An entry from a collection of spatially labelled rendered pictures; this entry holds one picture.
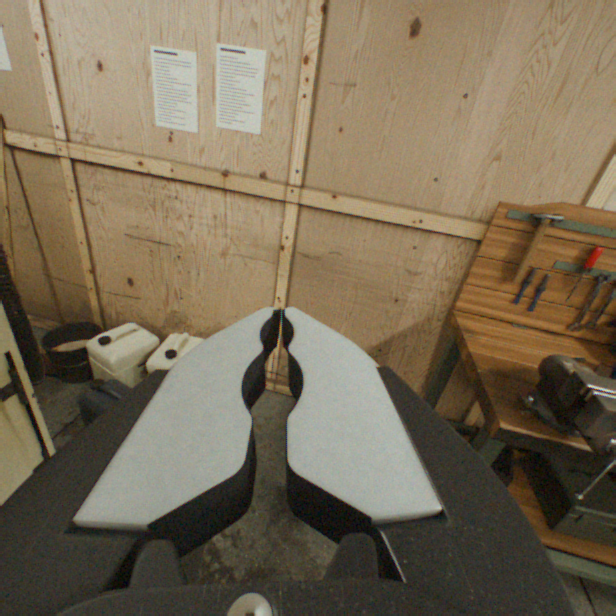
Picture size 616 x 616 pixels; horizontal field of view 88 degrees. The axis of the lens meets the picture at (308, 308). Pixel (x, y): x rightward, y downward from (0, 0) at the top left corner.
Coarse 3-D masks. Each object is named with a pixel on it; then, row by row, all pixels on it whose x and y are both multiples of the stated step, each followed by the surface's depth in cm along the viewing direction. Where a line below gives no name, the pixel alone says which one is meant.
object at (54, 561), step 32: (128, 416) 7; (64, 448) 6; (96, 448) 6; (32, 480) 6; (64, 480) 6; (96, 480) 6; (0, 512) 5; (32, 512) 5; (64, 512) 5; (0, 544) 5; (32, 544) 5; (64, 544) 5; (96, 544) 5; (128, 544) 5; (0, 576) 5; (32, 576) 5; (64, 576) 5; (96, 576) 5; (128, 576) 5; (0, 608) 4; (32, 608) 4
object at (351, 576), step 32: (160, 544) 5; (352, 544) 5; (160, 576) 5; (352, 576) 5; (64, 608) 4; (96, 608) 4; (128, 608) 4; (160, 608) 4; (192, 608) 4; (224, 608) 4; (256, 608) 4; (288, 608) 4; (320, 608) 4; (352, 608) 4; (384, 608) 4; (416, 608) 4; (448, 608) 4
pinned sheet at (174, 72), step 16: (160, 48) 134; (160, 64) 136; (176, 64) 135; (192, 64) 134; (160, 80) 139; (176, 80) 138; (192, 80) 137; (160, 96) 142; (176, 96) 141; (192, 96) 140; (160, 112) 145; (176, 112) 144; (192, 112) 142; (176, 128) 147; (192, 128) 146
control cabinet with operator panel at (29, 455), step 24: (0, 312) 70; (0, 336) 71; (0, 360) 74; (0, 384) 75; (24, 384) 79; (0, 408) 77; (24, 408) 83; (0, 432) 78; (24, 432) 84; (48, 432) 91; (0, 456) 80; (24, 456) 86; (48, 456) 92; (0, 480) 81; (24, 480) 88; (0, 504) 83
